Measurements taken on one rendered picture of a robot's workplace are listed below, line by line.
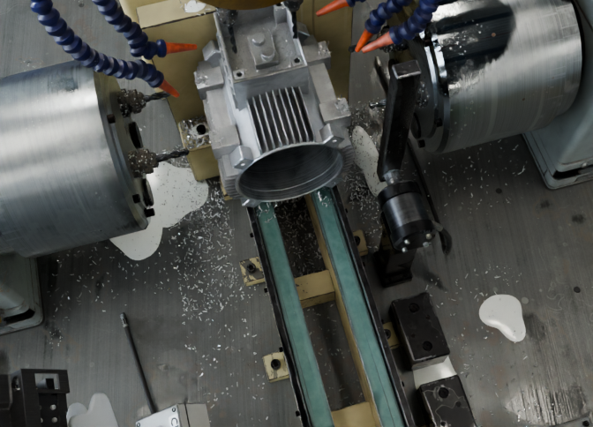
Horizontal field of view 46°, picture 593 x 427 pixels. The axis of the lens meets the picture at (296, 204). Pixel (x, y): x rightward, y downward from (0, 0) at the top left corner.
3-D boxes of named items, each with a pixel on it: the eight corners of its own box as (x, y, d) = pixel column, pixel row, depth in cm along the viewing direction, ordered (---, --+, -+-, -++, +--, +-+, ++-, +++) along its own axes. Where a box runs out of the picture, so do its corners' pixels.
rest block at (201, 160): (189, 153, 123) (176, 117, 113) (227, 144, 124) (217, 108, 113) (196, 182, 121) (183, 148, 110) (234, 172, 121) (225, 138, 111)
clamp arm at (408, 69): (374, 168, 99) (389, 59, 76) (394, 162, 99) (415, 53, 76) (381, 189, 97) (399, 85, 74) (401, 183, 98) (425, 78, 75)
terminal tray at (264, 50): (218, 46, 99) (210, 12, 93) (289, 29, 100) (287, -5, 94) (236, 115, 94) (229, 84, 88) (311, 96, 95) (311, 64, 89)
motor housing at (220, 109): (206, 110, 113) (184, 36, 96) (319, 83, 114) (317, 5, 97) (233, 218, 105) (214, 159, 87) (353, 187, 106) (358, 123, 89)
